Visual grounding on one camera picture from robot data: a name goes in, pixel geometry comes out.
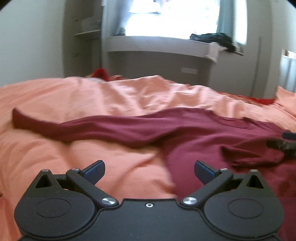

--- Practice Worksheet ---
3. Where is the white radiator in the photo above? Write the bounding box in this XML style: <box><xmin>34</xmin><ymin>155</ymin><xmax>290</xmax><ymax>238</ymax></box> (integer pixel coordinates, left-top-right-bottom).
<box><xmin>279</xmin><ymin>49</ymin><xmax>296</xmax><ymax>94</ymax></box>

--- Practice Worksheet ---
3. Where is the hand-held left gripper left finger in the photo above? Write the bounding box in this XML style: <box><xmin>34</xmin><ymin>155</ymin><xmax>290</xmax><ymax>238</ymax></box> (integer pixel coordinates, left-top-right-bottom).
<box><xmin>34</xmin><ymin>160</ymin><xmax>118</xmax><ymax>208</ymax></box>

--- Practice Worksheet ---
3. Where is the maroon long-sleeve shirt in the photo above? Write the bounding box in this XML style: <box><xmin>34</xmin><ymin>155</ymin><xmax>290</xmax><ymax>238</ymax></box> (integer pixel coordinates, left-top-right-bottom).
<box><xmin>12</xmin><ymin>107</ymin><xmax>296</xmax><ymax>200</ymax></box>

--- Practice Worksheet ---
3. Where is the pale curtain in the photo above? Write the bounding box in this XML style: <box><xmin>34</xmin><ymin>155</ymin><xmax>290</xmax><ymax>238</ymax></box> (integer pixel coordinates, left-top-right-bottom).
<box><xmin>216</xmin><ymin>0</ymin><xmax>248</xmax><ymax>45</ymax></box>

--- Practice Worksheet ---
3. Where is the orange duvet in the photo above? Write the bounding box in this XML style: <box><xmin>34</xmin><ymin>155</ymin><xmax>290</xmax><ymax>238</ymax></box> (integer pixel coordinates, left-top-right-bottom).
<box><xmin>0</xmin><ymin>75</ymin><xmax>296</xmax><ymax>241</ymax></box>

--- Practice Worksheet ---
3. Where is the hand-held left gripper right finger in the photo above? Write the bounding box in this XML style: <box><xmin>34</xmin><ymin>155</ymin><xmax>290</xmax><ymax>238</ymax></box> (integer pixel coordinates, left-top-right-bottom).
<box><xmin>180</xmin><ymin>160</ymin><xmax>265</xmax><ymax>208</ymax></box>

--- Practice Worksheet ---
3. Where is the window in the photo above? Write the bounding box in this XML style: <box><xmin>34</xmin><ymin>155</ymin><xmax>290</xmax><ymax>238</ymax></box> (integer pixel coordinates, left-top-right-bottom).
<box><xmin>126</xmin><ymin>0</ymin><xmax>220</xmax><ymax>38</ymax></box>

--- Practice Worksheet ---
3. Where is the red bed sheet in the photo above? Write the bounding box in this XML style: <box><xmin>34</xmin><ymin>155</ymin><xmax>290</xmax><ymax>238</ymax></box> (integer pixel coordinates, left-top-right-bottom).
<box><xmin>233</xmin><ymin>95</ymin><xmax>278</xmax><ymax>106</ymax></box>

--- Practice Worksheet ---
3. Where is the grey window bench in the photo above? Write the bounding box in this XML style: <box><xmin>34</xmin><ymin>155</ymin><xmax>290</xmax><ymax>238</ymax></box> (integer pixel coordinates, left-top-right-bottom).
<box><xmin>105</xmin><ymin>35</ymin><xmax>244</xmax><ymax>87</ymax></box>

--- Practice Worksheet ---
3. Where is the white cloth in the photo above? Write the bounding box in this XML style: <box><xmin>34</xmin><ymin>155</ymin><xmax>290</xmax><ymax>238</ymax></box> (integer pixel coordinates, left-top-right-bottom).
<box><xmin>205</xmin><ymin>42</ymin><xmax>228</xmax><ymax>62</ymax></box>

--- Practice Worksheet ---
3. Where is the dark clothes pile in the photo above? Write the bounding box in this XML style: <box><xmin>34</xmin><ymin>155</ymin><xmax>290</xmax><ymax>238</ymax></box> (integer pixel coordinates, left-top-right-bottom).
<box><xmin>190</xmin><ymin>32</ymin><xmax>242</xmax><ymax>52</ymax></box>

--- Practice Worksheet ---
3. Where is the red cloth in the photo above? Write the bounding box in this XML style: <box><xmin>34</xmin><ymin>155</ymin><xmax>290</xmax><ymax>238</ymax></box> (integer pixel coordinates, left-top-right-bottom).
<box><xmin>92</xmin><ymin>68</ymin><xmax>124</xmax><ymax>82</ymax></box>

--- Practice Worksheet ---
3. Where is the grey desk with drawers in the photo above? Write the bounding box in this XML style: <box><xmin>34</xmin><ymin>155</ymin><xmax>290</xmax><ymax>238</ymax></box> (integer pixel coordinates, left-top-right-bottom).
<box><xmin>63</xmin><ymin>0</ymin><xmax>104</xmax><ymax>78</ymax></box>

